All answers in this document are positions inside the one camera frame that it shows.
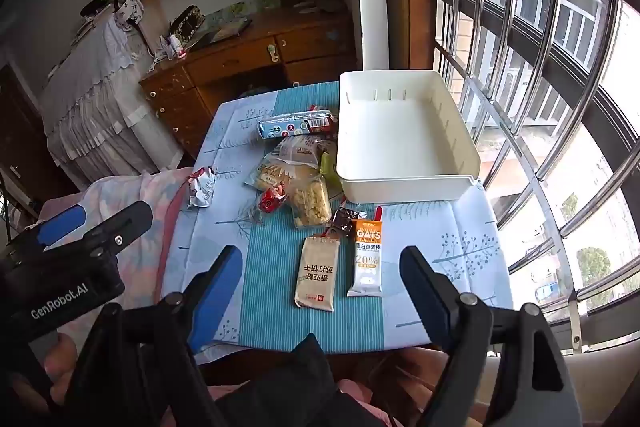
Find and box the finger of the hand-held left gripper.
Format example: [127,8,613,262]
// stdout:
[80,201,154,259]
[20,204,87,253]

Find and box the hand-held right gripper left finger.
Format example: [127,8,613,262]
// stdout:
[65,245,244,427]

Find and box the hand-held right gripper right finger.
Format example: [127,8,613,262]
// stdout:
[399,245,583,427]

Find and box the orange oat bar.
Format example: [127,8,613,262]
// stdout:
[346,218,385,298]

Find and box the silver red snack packet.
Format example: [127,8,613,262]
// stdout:
[186,167,217,208]

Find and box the beige biscuit packet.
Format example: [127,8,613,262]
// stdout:
[293,234,341,313]

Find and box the small red candy packet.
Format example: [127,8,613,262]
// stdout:
[252,186,287,220]

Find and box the small brown snack packet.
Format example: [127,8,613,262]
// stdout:
[327,204,368,238]

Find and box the clear puffed rice cake packet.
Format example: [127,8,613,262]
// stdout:
[286,176,333,229]

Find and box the small green snack packet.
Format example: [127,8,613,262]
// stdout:
[319,152,346,200]

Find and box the white plastic bin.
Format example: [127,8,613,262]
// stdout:
[336,69,482,206]

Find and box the clear labelled snack packet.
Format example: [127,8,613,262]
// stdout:
[264,134,337,170]

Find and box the blue cookie roll pack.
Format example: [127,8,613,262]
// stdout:
[257,107,337,140]

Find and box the person's left hand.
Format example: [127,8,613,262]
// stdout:
[10,327,91,403]

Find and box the blue patterned tablecloth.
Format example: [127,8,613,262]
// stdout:
[162,79,516,365]

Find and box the dark cloth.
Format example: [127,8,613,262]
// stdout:
[215,332,381,427]

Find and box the white lace cover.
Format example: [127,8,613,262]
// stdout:
[40,14,186,188]

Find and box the small white bottle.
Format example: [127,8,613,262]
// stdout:
[160,34,188,60]

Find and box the wooden desk with drawers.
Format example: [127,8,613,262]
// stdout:
[139,9,358,160]

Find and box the black floral pencil case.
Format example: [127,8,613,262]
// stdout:
[169,5,206,40]

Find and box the patterned cloth bag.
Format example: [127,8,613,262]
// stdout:
[112,0,146,32]

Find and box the printed desk pad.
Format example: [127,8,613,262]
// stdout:
[192,4,253,50]

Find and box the window with metal bars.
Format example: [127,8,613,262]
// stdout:
[432,0,640,353]

